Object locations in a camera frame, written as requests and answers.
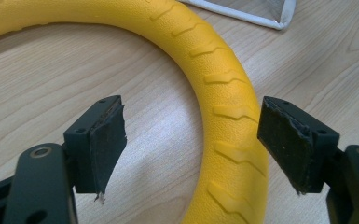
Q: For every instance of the grey box with white trim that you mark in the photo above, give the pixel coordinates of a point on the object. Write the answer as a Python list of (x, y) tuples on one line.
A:
[(255, 11)]

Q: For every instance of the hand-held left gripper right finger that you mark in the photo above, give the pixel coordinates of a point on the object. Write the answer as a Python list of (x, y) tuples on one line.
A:
[(292, 146)]

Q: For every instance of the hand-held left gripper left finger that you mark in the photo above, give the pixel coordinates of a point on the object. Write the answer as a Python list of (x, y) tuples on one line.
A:
[(101, 149)]

